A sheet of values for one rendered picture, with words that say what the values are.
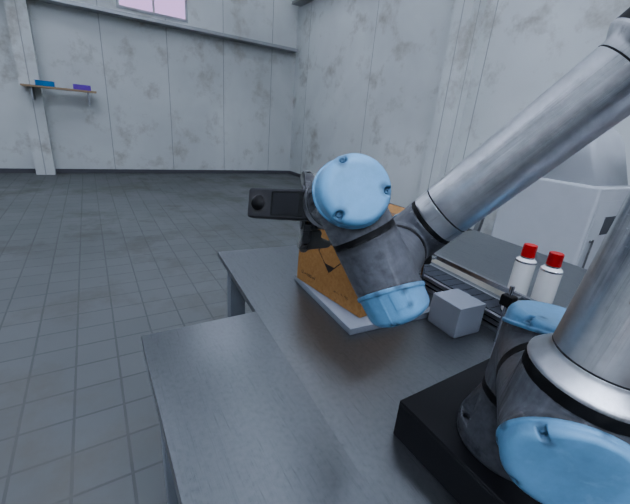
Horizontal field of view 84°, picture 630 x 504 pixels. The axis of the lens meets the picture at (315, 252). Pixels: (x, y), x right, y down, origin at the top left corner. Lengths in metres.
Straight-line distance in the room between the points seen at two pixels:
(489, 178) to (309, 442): 0.50
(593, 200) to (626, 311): 3.02
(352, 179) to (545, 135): 0.22
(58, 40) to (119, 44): 1.00
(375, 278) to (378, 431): 0.39
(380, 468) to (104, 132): 8.52
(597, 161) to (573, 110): 3.03
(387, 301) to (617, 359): 0.19
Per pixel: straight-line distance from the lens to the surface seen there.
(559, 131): 0.46
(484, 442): 0.61
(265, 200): 0.54
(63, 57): 8.83
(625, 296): 0.37
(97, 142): 8.82
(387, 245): 0.37
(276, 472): 0.64
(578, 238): 3.43
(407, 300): 0.38
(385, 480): 0.65
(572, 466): 0.42
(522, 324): 0.52
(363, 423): 0.72
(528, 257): 1.08
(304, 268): 1.12
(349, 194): 0.34
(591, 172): 3.44
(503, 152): 0.46
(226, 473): 0.64
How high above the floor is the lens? 1.34
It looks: 20 degrees down
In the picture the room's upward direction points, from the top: 5 degrees clockwise
